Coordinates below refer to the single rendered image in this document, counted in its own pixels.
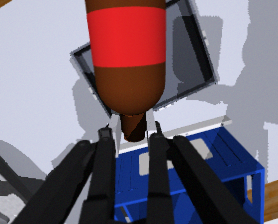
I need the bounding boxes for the brown bottle with red label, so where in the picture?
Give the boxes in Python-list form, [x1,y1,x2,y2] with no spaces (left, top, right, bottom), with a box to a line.
[85,0,166,142]

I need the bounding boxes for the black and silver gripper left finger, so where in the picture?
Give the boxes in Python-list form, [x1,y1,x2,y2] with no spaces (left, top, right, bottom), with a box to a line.
[10,111,122,224]

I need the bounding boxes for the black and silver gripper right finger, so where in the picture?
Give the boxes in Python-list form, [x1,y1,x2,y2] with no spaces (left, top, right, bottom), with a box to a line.
[146,108,260,224]

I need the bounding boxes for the blue divided crate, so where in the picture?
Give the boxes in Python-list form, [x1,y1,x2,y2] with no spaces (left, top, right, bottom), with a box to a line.
[115,126,265,224]

